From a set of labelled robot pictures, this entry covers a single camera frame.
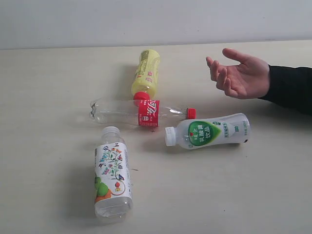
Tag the black sleeved forearm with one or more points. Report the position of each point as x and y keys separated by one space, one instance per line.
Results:
x=291 y=88

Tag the white green label yogurt bottle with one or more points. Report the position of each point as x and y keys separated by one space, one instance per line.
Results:
x=198 y=133

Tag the clear bottle floral label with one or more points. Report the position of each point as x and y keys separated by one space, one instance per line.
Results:
x=113 y=189

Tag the yellow drink bottle red cap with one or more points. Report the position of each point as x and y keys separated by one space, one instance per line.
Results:
x=144 y=86

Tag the clear cola bottle red label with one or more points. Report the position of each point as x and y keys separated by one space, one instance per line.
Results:
x=145 y=113

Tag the person's open hand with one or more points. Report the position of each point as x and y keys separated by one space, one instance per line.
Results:
x=247 y=80

